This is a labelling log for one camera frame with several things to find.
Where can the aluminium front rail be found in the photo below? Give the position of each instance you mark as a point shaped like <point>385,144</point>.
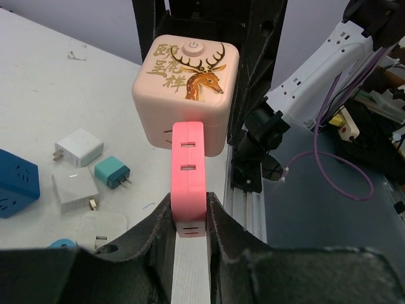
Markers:
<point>248,209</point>

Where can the white power strip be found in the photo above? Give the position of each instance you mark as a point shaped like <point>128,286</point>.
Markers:
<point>343,121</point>

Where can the dark blue cube socket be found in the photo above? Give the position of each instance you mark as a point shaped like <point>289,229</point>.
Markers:
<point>20,184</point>

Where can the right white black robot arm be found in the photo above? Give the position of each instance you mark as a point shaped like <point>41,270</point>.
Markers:
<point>366,28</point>

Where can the pink charger plug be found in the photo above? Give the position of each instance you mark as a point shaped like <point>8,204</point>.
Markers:
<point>188,179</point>

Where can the pink cube socket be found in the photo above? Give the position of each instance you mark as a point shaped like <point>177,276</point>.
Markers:
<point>185,79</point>

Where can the rounded white charger plug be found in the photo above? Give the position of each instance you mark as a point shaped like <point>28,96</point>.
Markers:
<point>97,228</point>

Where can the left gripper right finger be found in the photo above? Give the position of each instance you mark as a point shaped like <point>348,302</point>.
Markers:
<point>243,269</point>

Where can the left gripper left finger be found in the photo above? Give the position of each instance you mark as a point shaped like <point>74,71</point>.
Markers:
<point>136,267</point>

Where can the light blue charger plug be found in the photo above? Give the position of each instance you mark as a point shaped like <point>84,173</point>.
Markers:
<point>63,243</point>

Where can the teal dual usb charger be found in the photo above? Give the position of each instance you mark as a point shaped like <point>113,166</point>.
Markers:
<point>112,172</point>

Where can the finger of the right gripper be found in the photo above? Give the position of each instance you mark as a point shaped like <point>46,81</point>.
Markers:
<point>258,48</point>
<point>210,20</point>

